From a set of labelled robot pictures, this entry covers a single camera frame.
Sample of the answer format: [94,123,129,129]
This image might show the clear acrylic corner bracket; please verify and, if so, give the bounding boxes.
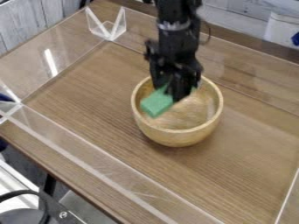
[86,7,127,42]

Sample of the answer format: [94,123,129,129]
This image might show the light wooden bowl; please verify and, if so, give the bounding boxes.
[131,77,225,147]

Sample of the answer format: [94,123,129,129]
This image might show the white cylindrical container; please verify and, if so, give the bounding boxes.
[265,11,299,50]

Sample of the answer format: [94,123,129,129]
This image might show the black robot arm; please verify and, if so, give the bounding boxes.
[145,0,203,102]

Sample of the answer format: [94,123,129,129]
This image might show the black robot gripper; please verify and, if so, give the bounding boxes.
[145,23,203,102]

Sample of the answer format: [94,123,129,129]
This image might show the black table leg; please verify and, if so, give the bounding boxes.
[43,174,58,196]

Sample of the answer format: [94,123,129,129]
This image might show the black cable loop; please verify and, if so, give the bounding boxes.
[0,190,52,224]

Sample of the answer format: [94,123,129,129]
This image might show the green rectangular block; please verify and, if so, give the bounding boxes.
[141,86,175,118]

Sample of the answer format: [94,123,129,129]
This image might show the clear acrylic tray wall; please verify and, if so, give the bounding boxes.
[0,101,223,224]

